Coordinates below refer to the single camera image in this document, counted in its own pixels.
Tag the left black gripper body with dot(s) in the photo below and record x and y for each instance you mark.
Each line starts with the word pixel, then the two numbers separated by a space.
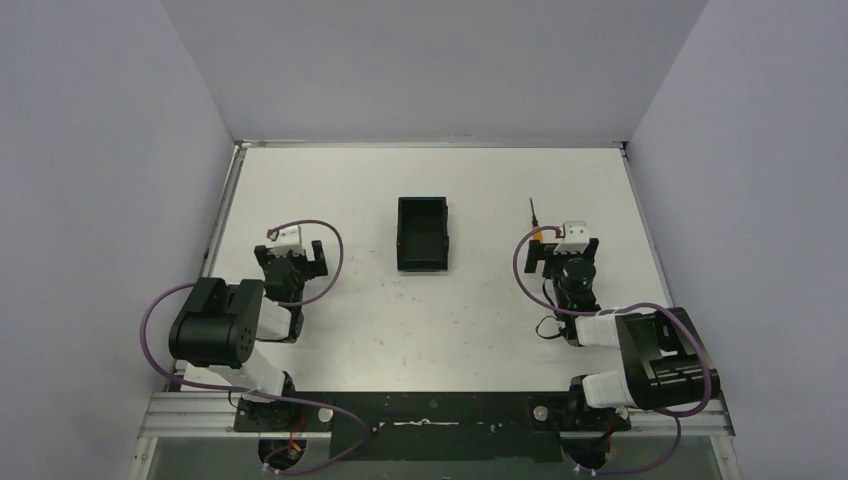
pixel 304 266

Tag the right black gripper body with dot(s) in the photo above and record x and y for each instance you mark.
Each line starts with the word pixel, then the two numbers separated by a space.
pixel 555 263

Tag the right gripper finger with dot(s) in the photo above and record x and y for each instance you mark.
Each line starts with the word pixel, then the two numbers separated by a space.
pixel 534 255
pixel 591 249

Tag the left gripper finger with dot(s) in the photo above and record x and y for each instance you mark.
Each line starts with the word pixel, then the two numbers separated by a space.
pixel 262 254
pixel 318 263

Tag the orange handled screwdriver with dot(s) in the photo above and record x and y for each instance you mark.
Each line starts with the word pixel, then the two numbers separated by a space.
pixel 538 235

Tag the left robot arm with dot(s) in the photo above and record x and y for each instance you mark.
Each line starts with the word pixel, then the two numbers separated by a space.
pixel 221 325

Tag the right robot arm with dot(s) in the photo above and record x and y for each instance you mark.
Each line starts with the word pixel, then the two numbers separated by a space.
pixel 664 366

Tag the black plastic bin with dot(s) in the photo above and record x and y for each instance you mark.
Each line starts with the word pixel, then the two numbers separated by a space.
pixel 422 238

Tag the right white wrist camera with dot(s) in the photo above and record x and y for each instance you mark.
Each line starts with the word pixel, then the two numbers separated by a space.
pixel 574 238

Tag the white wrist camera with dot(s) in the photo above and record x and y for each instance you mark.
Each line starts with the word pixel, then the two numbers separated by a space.
pixel 574 238
pixel 286 238

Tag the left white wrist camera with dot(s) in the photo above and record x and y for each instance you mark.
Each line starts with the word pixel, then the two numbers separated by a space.
pixel 286 238

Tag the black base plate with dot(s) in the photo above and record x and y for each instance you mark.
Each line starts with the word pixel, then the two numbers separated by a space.
pixel 441 426

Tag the aluminium front rail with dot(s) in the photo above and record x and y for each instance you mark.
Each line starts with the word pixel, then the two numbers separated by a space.
pixel 210 415

